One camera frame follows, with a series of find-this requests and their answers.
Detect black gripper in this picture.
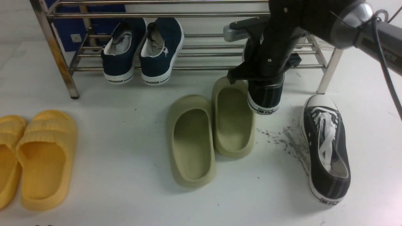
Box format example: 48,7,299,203
223,0,358,84

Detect black canvas sneaker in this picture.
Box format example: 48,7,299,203
300,94,351,206
242,38,285,115

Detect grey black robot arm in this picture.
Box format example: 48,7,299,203
224,0,401,85

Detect stainless steel shoe rack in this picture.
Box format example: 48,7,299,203
29,0,365,100

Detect blue box behind rack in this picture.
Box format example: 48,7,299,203
53,4,126,52

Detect right olive green slipper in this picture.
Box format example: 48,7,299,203
212,77,255,159

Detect olive green slipper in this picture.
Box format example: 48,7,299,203
166,94,216,188
212,77,255,159

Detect right navy slip-on sneaker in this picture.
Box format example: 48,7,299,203
139,17,185,86

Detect navy slip-on sneaker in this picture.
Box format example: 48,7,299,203
139,17,185,86
101,18,148,85

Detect left olive green slipper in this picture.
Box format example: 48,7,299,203
166,94,216,188

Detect left navy slip-on sneaker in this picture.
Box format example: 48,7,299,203
101,18,148,85

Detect right yellow slide sandal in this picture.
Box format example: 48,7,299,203
16,109,78,211

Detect yellow slide sandal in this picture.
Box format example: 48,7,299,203
0,115,27,209
16,109,78,211

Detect left yellow slide sandal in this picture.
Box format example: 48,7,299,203
0,115,27,209

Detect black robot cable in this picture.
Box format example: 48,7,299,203
371,6,402,121

